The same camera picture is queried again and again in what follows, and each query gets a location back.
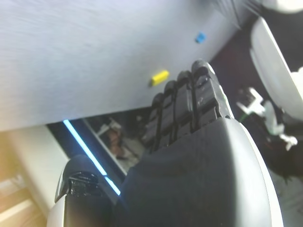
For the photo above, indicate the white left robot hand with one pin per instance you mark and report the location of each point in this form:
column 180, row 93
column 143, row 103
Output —
column 189, row 177

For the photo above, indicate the blue block two holes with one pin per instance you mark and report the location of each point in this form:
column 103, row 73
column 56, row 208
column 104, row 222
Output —
column 200, row 37

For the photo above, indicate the yellow rectangular block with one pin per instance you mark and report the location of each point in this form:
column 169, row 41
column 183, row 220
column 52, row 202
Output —
column 160, row 77

